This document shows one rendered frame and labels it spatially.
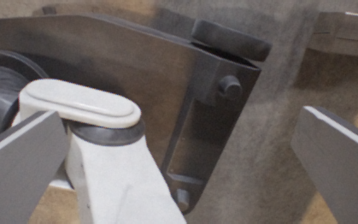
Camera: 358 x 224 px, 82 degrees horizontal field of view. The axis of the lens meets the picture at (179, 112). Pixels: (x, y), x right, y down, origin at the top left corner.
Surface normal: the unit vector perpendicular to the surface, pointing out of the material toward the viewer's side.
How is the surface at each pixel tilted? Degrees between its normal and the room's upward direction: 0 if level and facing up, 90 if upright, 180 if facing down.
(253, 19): 0
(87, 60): 0
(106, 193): 90
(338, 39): 0
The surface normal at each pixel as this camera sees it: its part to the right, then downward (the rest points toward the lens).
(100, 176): 0.30, -0.86
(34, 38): 0.05, 0.44
